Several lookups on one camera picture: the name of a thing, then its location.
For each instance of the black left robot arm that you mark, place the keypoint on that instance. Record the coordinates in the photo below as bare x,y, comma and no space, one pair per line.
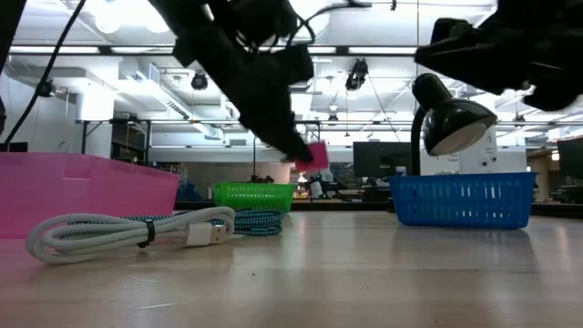
200,18

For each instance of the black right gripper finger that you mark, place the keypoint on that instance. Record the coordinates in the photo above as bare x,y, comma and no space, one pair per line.
460,54

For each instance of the black desk lamp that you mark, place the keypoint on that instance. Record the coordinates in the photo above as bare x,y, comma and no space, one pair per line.
448,118

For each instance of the pink cube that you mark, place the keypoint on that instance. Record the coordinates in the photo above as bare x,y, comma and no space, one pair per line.
319,159

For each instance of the dark background rack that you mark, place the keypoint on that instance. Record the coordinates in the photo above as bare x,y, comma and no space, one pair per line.
132,146

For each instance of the white cabinet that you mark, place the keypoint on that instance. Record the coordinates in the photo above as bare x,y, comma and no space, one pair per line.
496,159

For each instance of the pink translucent plastic bin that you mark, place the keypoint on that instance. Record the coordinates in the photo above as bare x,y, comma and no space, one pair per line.
68,191

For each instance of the green plastic mesh basket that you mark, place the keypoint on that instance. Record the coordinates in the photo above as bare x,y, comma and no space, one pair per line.
252,197

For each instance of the dark background screen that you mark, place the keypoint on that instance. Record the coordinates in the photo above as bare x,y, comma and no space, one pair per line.
13,147

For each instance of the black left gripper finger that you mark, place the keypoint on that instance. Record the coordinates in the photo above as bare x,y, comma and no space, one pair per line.
282,136

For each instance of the black far-table robot arm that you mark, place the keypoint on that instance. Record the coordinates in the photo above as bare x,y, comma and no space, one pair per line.
319,189

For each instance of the black monitor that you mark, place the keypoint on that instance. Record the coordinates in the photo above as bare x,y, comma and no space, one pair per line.
571,159
380,159

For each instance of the black ceiling spotlight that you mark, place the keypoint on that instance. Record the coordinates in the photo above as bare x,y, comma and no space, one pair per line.
356,75
199,82

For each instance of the blue plastic mesh basket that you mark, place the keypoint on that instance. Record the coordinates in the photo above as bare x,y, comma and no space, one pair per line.
460,200

